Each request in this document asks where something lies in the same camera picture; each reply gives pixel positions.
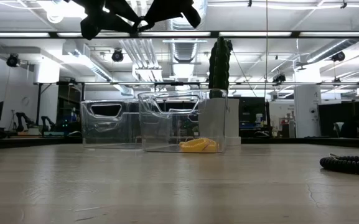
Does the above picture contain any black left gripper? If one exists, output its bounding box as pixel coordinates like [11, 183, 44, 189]
[72, 0, 142, 40]

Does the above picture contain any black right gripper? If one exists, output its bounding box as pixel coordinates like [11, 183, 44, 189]
[138, 0, 202, 32]

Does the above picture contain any yellow coil keychain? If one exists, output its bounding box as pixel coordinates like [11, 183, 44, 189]
[179, 138, 213, 154]
[199, 139, 220, 154]

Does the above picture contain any black ceiling spotlight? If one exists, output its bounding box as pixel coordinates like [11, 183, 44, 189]
[111, 49, 124, 63]
[6, 53, 20, 68]
[331, 51, 346, 62]

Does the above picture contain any green cactus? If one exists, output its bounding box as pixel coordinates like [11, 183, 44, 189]
[208, 36, 233, 100]

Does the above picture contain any clear plastic bin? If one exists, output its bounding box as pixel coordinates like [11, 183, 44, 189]
[138, 89, 228, 154]
[80, 99, 142, 149]

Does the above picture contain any white angular plant pot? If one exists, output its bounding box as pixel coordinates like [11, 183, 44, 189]
[197, 98, 241, 147]

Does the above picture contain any white room column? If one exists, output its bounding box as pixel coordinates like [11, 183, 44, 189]
[293, 85, 322, 139]

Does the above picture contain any black overhead frame bar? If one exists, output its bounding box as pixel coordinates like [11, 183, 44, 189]
[0, 30, 359, 39]

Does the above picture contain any thin hanging cable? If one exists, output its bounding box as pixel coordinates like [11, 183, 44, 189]
[264, 0, 269, 100]

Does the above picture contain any large black coil keychain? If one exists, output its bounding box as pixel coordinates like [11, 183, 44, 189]
[319, 154, 359, 177]

